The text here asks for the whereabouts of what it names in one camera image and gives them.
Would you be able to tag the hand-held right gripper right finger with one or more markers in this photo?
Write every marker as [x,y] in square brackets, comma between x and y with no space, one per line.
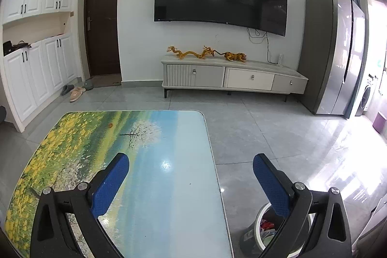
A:
[273,188]

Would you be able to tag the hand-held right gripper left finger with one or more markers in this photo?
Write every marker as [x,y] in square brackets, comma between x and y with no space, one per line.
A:
[110,185]

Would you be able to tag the red snack wrapper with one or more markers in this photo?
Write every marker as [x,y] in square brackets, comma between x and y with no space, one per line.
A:
[267,224]

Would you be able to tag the large white tissue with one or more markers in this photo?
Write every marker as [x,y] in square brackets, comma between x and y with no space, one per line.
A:
[268,238]

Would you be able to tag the grey waste bin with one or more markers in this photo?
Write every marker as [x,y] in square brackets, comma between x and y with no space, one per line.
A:
[251,238]

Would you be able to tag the beige slipper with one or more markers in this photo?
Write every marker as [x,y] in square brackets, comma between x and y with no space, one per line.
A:
[77,94]

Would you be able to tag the grey-green slipper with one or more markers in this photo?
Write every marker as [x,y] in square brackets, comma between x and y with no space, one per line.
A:
[88,84]

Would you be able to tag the brown door mat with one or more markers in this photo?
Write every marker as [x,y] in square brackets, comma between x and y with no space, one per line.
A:
[105,81]

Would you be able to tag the grey slipper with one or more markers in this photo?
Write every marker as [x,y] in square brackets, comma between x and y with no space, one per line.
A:
[67,90]

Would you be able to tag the purple stool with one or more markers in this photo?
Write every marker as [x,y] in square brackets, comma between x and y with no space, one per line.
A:
[380,123]

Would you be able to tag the white television stand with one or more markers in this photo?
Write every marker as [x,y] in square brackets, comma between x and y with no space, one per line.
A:
[211,76]

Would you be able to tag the white power strip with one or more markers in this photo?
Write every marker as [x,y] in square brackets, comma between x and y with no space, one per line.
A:
[281,60]

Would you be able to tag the white lower cabinet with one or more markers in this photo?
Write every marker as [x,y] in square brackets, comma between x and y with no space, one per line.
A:
[36,79]

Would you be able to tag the white washing machine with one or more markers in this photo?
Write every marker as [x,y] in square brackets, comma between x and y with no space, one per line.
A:
[365,96]

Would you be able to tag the golden tiger figurine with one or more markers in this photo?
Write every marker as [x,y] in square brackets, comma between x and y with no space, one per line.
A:
[235,57]

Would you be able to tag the grey refrigerator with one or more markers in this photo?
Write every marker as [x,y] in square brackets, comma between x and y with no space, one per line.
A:
[320,49]

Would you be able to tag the short golden dragon figurine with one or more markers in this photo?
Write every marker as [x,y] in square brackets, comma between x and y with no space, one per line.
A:
[208,52]

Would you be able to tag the long golden dragon figurine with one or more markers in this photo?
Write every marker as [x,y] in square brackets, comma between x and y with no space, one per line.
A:
[184,54]

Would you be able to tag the dark brown door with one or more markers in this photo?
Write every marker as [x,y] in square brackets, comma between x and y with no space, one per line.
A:
[104,25]

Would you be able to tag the dark item on shelf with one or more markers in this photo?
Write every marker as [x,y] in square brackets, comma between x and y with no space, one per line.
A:
[21,45]

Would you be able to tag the black bag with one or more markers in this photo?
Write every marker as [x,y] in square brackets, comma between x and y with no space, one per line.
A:
[7,48]

